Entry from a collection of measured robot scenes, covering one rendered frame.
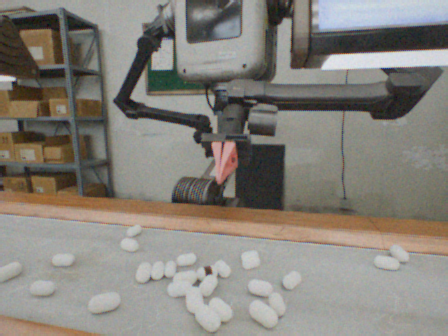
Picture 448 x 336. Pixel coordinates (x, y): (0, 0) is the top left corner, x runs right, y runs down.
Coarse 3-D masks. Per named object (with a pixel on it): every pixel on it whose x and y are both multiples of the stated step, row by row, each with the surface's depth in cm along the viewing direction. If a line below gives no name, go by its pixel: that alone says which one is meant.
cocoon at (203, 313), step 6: (198, 306) 32; (204, 306) 32; (198, 312) 31; (204, 312) 31; (210, 312) 31; (198, 318) 31; (204, 318) 30; (210, 318) 30; (216, 318) 30; (204, 324) 30; (210, 324) 30; (216, 324) 30; (210, 330) 30
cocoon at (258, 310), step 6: (258, 300) 33; (252, 306) 32; (258, 306) 32; (264, 306) 32; (252, 312) 32; (258, 312) 31; (264, 312) 31; (270, 312) 31; (258, 318) 31; (264, 318) 31; (270, 318) 30; (276, 318) 31; (264, 324) 31; (270, 324) 30
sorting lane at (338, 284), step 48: (0, 240) 53; (48, 240) 53; (96, 240) 53; (144, 240) 53; (192, 240) 53; (240, 240) 53; (0, 288) 38; (96, 288) 38; (144, 288) 38; (240, 288) 38; (336, 288) 38; (384, 288) 38; (432, 288) 38
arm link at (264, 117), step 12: (240, 84) 61; (228, 96) 59; (240, 96) 59; (264, 108) 60; (276, 108) 59; (252, 120) 57; (264, 120) 57; (276, 120) 56; (252, 132) 59; (264, 132) 58
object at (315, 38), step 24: (312, 0) 24; (336, 0) 24; (360, 0) 23; (384, 0) 23; (408, 0) 22; (432, 0) 22; (312, 24) 23; (336, 24) 23; (360, 24) 22; (384, 24) 22; (408, 24) 21; (432, 24) 21; (312, 48) 23; (336, 48) 23; (360, 48) 22; (384, 48) 22; (408, 48) 22; (432, 48) 21
